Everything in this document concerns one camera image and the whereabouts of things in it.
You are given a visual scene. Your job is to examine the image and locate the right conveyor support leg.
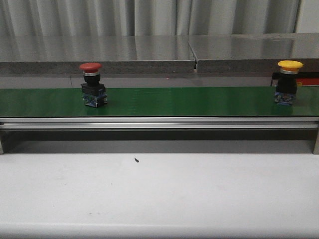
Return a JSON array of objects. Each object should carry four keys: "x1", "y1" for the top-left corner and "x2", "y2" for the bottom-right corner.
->
[{"x1": 310, "y1": 129, "x2": 319, "y2": 155}]

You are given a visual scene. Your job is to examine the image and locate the aluminium conveyor frame rail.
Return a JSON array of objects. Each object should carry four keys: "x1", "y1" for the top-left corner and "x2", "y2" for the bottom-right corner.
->
[{"x1": 0, "y1": 117, "x2": 319, "y2": 131}]

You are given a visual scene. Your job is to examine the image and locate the conveyor support leg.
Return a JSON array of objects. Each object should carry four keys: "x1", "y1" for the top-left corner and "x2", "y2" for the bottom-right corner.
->
[
  {"x1": 0, "y1": 131, "x2": 10, "y2": 154},
  {"x1": 310, "y1": 129, "x2": 319, "y2": 155}
]

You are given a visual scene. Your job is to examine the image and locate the red tray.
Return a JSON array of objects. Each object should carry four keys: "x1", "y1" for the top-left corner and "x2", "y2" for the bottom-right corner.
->
[{"x1": 296, "y1": 78, "x2": 319, "y2": 87}]

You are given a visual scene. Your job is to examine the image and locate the yellow mushroom push button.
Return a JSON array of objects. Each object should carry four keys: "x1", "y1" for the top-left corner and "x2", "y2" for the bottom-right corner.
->
[{"x1": 275, "y1": 60, "x2": 303, "y2": 106}]

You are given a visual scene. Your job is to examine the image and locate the red mushroom push button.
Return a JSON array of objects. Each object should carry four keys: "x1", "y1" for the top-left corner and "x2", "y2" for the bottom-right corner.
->
[{"x1": 79, "y1": 62, "x2": 108, "y2": 108}]

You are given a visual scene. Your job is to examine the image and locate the grey counter slab left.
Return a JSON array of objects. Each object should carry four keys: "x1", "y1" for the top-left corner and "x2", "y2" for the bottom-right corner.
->
[{"x1": 0, "y1": 36, "x2": 195, "y2": 75}]

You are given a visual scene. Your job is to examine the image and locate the grey pleated curtain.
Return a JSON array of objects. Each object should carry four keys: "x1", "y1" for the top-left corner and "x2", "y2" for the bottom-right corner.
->
[{"x1": 0, "y1": 0, "x2": 301, "y2": 36}]

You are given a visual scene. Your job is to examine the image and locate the left conveyor support leg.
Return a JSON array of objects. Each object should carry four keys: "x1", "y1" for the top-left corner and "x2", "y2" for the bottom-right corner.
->
[{"x1": 0, "y1": 131, "x2": 10, "y2": 154}]

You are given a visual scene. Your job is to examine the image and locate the green conveyor belt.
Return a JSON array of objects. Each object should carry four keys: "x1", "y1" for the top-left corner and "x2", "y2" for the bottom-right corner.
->
[{"x1": 0, "y1": 87, "x2": 319, "y2": 118}]

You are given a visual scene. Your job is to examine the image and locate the grey counter slab right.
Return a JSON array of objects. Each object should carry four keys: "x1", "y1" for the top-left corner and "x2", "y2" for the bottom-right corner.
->
[{"x1": 188, "y1": 33, "x2": 319, "y2": 73}]

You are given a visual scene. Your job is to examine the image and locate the grey counter slab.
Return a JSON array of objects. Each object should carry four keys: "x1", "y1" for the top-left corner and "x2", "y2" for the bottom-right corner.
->
[
  {"x1": 188, "y1": 33, "x2": 319, "y2": 73},
  {"x1": 0, "y1": 36, "x2": 195, "y2": 75}
]

